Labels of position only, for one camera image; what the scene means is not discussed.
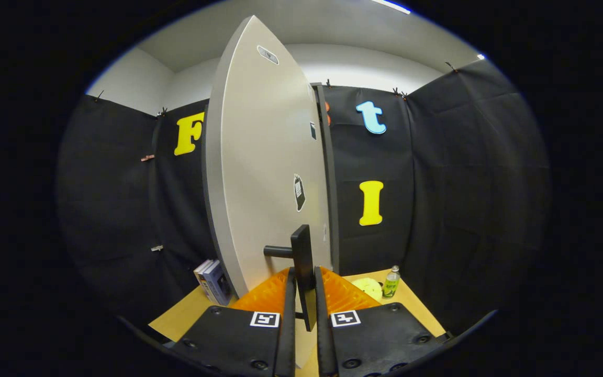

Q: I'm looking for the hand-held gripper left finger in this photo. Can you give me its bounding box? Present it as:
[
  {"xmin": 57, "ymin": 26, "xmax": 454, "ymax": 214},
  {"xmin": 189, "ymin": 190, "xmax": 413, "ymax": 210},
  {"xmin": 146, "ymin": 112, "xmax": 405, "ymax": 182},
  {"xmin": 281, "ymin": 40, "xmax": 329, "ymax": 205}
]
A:
[{"xmin": 172, "ymin": 267, "xmax": 296, "ymax": 377}]

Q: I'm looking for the beige shoe cabinet door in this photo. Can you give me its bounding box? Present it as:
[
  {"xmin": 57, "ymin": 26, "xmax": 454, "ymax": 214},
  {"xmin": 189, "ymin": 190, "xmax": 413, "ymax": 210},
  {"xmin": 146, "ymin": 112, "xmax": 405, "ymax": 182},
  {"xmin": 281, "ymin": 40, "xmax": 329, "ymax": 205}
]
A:
[{"xmin": 202, "ymin": 15, "xmax": 334, "ymax": 369}]

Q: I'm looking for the blue book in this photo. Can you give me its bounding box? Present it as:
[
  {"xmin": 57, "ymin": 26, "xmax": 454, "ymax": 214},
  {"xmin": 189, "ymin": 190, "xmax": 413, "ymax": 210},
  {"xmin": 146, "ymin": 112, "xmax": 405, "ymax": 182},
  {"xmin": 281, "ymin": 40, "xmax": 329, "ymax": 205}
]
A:
[{"xmin": 203, "ymin": 260, "xmax": 234, "ymax": 306}]

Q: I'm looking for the white book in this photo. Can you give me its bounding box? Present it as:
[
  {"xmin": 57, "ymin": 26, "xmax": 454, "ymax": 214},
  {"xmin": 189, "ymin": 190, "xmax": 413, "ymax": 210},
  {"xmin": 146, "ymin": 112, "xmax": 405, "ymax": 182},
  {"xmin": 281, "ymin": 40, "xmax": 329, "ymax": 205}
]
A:
[{"xmin": 194, "ymin": 259, "xmax": 218, "ymax": 304}]

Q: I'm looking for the grey shoe cabinet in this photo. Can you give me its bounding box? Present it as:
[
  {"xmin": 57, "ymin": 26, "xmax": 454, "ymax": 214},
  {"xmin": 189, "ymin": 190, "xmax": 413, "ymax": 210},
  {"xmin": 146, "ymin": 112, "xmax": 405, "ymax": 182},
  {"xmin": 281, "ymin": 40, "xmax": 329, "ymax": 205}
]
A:
[{"xmin": 309, "ymin": 83, "xmax": 340, "ymax": 275}]

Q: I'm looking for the pale yellow round object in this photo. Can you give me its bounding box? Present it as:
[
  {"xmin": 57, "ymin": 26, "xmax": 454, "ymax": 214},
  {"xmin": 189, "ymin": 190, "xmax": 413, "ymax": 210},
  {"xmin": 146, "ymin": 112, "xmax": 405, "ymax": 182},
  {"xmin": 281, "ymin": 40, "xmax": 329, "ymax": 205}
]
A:
[{"xmin": 352, "ymin": 278, "xmax": 384, "ymax": 302}]

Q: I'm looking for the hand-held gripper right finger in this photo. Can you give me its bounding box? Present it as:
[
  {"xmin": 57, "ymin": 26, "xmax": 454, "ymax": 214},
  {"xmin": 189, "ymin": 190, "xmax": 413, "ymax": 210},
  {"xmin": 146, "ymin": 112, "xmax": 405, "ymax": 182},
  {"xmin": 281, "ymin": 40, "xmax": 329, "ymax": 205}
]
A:
[{"xmin": 314, "ymin": 265, "xmax": 450, "ymax": 377}]

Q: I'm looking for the black backdrop cloth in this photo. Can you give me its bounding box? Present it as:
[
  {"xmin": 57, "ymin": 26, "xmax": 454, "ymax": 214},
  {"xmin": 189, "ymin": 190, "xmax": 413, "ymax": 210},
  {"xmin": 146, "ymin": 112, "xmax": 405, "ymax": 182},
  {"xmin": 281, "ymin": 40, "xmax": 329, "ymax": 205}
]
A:
[{"xmin": 57, "ymin": 59, "xmax": 551, "ymax": 336}]

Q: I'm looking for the small green label bottle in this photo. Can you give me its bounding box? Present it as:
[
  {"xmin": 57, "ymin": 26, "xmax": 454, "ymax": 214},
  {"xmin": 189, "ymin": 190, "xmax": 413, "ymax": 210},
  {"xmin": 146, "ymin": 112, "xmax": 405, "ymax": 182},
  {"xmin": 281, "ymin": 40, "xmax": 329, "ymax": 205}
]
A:
[{"xmin": 383, "ymin": 265, "xmax": 401, "ymax": 298}]

